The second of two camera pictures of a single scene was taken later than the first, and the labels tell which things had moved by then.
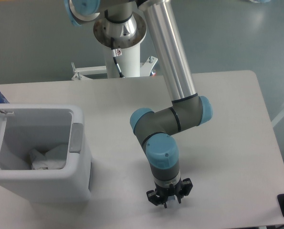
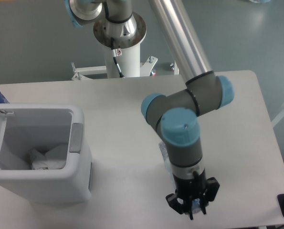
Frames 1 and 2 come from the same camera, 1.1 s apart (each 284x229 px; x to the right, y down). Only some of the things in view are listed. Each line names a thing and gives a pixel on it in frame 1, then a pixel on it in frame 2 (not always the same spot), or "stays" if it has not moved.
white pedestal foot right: (145, 69) stays
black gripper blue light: (181, 189) to (194, 187)
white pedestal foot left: (88, 73) stays
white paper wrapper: (54, 159) stays
